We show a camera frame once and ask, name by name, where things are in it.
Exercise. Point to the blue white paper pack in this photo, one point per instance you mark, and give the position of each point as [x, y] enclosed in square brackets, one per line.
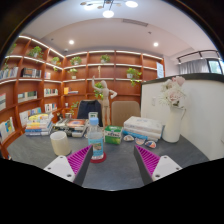
[133, 135]

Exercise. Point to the recessed ceiling lights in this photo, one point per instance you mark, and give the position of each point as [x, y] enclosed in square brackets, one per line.
[71, 42]

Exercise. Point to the pink white flower bouquet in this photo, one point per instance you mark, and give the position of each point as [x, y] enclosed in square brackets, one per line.
[172, 93]

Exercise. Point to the cream cup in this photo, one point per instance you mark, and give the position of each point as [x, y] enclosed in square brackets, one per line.
[60, 143]

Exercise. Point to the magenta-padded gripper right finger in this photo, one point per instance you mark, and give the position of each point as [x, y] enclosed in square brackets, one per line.
[150, 160]

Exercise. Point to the white pitcher vase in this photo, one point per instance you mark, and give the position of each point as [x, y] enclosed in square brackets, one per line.
[172, 126]

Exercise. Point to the tall green white carton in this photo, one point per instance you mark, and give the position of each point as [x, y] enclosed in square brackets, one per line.
[93, 115]

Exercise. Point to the branched ceiling lamp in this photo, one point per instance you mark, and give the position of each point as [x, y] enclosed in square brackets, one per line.
[107, 13]

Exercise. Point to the white wall socket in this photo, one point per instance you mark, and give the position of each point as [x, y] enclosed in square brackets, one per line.
[154, 101]

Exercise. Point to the grey curtain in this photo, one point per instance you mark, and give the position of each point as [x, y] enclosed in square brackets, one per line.
[193, 66]

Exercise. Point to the dark navy chair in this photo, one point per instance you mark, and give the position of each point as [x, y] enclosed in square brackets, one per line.
[88, 107]

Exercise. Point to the small snack packet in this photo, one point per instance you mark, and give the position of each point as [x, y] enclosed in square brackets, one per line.
[140, 141]
[151, 144]
[128, 138]

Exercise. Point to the clear water bottle blue cap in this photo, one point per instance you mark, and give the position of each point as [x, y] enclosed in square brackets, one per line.
[96, 141]

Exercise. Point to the green white tissue box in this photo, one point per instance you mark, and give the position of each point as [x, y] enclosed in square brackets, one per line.
[113, 135]

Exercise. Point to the ceiling air vent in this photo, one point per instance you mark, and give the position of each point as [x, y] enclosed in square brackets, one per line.
[135, 22]

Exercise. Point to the colourful book stack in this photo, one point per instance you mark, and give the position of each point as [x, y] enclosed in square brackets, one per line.
[39, 126]

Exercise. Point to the wooden shelf unit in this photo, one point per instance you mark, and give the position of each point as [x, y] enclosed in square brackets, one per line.
[83, 76]

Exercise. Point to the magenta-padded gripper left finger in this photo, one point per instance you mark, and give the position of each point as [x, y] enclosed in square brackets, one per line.
[78, 160]

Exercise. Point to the tan chair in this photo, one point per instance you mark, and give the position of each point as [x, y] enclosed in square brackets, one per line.
[126, 112]

